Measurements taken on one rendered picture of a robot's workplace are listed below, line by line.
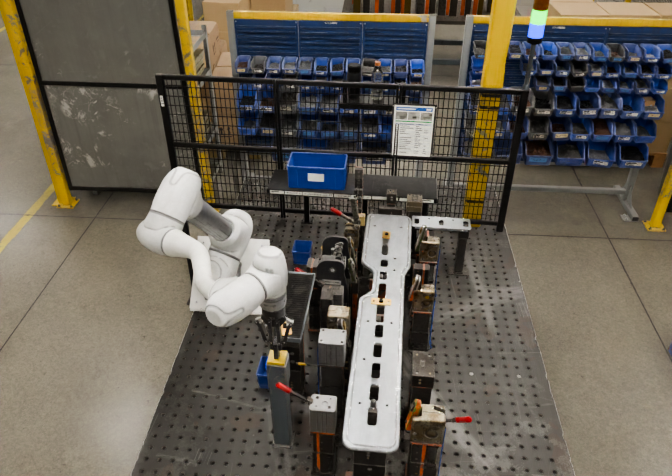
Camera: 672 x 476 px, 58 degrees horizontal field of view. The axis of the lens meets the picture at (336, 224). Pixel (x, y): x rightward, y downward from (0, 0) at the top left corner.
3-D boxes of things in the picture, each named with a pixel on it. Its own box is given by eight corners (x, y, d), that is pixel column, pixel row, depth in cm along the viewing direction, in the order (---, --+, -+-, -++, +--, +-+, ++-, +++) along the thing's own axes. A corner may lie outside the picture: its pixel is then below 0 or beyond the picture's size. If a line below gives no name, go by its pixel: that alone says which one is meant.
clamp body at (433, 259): (436, 303, 297) (443, 245, 278) (412, 301, 298) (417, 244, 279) (436, 291, 305) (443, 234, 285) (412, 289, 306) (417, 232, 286)
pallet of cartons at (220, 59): (260, 159, 565) (251, 48, 506) (173, 159, 565) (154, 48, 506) (271, 106, 665) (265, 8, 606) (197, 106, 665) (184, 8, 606)
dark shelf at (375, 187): (437, 204, 315) (437, 199, 314) (266, 193, 324) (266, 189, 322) (436, 182, 333) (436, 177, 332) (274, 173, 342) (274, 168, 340)
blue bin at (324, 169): (344, 190, 321) (345, 169, 313) (287, 187, 323) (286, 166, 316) (347, 175, 334) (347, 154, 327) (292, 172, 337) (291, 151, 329)
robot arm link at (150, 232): (152, 251, 208) (168, 214, 211) (122, 240, 219) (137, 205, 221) (179, 262, 219) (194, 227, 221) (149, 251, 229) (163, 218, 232)
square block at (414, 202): (417, 259, 326) (422, 202, 305) (402, 258, 326) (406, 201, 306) (417, 250, 332) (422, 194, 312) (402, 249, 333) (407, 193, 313)
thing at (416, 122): (431, 158, 325) (437, 104, 308) (389, 156, 327) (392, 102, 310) (431, 157, 327) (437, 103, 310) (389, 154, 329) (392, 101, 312)
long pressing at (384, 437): (407, 455, 194) (407, 452, 193) (337, 448, 196) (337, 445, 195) (411, 217, 307) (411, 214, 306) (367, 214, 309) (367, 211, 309)
